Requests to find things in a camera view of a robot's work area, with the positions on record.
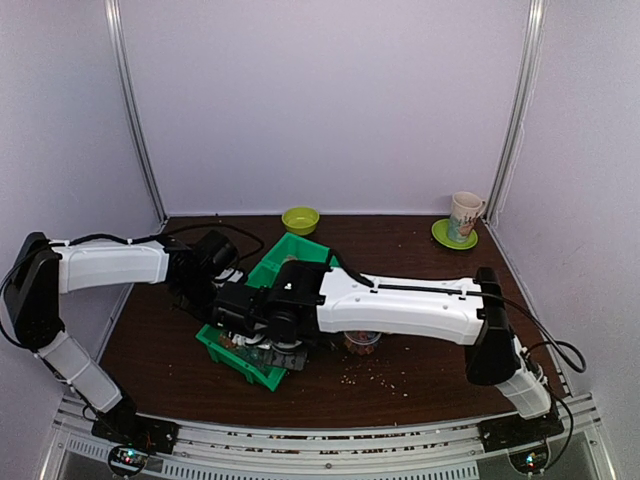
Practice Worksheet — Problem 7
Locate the green three-compartment candy bin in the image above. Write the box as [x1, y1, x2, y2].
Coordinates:
[196, 233, 339, 391]

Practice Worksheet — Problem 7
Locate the clear plastic jar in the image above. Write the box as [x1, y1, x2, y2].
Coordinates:
[343, 331, 382, 356]

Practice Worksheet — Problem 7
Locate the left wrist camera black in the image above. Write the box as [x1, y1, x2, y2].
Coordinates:
[193, 230, 238, 277]

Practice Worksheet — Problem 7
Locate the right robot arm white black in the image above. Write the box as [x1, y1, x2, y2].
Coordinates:
[211, 260, 555, 442]

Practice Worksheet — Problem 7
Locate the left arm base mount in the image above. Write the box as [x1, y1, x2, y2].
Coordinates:
[91, 416, 179, 479]

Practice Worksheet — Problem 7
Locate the left aluminium frame post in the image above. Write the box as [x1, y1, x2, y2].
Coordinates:
[104, 0, 168, 224]

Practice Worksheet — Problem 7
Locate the right aluminium frame post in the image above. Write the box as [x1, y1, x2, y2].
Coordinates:
[485, 0, 547, 225]

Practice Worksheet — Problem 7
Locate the green saucer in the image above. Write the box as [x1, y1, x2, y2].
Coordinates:
[431, 218, 479, 251]

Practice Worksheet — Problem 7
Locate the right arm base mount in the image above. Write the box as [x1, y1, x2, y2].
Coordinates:
[478, 413, 564, 477]

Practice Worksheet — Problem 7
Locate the small green bowl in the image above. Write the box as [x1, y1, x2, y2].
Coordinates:
[281, 206, 320, 236]

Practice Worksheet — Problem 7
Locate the orange candies pile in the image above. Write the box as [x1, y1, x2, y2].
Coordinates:
[217, 332, 238, 350]

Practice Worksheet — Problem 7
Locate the patterned ceramic mug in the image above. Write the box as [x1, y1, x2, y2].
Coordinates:
[449, 191, 486, 235]

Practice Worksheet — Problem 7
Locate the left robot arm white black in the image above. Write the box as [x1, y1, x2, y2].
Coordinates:
[1, 231, 238, 444]

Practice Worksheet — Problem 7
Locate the aluminium frame post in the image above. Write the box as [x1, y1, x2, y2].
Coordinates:
[485, 0, 547, 225]
[104, 0, 168, 224]

